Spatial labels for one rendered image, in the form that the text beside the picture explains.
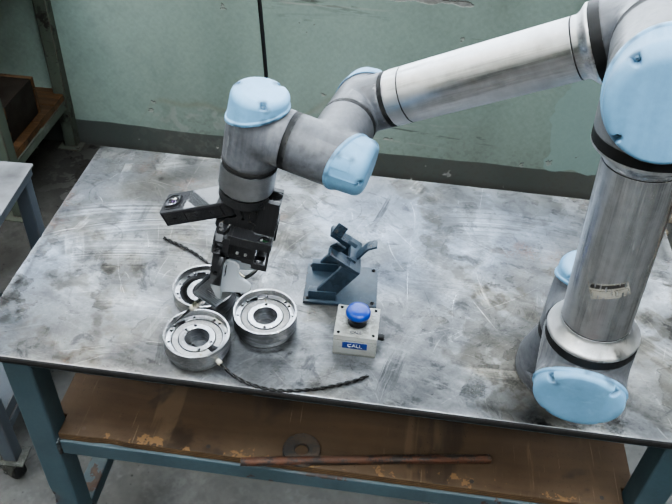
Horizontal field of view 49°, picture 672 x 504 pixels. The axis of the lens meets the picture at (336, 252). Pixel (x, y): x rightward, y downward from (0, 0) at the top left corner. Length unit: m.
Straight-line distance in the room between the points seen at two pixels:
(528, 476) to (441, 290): 0.37
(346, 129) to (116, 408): 0.79
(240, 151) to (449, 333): 0.53
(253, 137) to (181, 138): 2.16
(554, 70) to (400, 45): 1.82
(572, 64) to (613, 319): 0.30
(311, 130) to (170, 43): 1.99
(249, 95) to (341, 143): 0.12
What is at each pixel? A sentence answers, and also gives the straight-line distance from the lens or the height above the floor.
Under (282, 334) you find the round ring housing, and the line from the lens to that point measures 1.19.
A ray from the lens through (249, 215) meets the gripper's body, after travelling 1.02.
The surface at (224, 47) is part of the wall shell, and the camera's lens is 2.81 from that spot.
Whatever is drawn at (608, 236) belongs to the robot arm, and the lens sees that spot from 0.86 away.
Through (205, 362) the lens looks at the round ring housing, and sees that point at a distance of 1.17.
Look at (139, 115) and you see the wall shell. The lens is 3.06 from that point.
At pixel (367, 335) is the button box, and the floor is 0.85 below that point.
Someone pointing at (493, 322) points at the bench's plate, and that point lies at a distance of 1.30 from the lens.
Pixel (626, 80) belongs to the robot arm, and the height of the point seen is 1.40.
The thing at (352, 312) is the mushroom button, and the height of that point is 0.87.
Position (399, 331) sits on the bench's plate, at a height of 0.80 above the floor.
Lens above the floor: 1.72
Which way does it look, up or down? 41 degrees down
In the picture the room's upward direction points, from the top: 4 degrees clockwise
